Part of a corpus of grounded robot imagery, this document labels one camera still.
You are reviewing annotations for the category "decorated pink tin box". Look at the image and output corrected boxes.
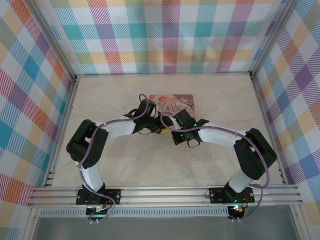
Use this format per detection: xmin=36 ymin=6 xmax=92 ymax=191
xmin=148 ymin=93 xmax=196 ymax=119

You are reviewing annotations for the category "thin black left wrist cable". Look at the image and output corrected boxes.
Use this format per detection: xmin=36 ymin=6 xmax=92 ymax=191
xmin=136 ymin=126 xmax=154 ymax=136

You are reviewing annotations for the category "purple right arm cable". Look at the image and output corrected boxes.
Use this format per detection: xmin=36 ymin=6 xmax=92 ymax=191
xmin=160 ymin=112 xmax=271 ymax=223

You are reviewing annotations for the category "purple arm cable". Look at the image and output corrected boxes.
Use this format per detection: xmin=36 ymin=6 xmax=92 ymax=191
xmin=160 ymin=112 xmax=271 ymax=223
xmin=78 ymin=93 xmax=158 ymax=225

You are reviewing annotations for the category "aluminium frame floor bar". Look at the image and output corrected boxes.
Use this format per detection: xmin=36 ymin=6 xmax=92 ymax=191
xmin=42 ymin=76 xmax=81 ymax=188
xmin=249 ymin=74 xmax=291 ymax=186
xmin=74 ymin=71 xmax=253 ymax=79

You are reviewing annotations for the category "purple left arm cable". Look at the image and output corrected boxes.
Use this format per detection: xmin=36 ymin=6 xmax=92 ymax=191
xmin=78 ymin=93 xmax=158 ymax=225

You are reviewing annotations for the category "aluminium mounting rail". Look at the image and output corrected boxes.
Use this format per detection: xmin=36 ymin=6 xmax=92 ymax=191
xmin=26 ymin=184 xmax=305 ymax=208

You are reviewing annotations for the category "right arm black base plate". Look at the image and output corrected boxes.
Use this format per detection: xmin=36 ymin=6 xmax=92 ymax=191
xmin=208 ymin=186 xmax=256 ymax=205

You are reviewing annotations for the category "slotted grey cable duct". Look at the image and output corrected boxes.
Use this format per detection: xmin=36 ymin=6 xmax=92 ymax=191
xmin=39 ymin=205 xmax=230 ymax=218

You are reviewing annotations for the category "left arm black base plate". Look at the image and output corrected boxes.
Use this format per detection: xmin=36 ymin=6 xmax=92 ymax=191
xmin=75 ymin=187 xmax=122 ymax=206

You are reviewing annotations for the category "aluminium frame post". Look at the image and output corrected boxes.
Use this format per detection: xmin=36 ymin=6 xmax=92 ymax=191
xmin=26 ymin=0 xmax=77 ymax=79
xmin=249 ymin=0 xmax=300 ymax=77

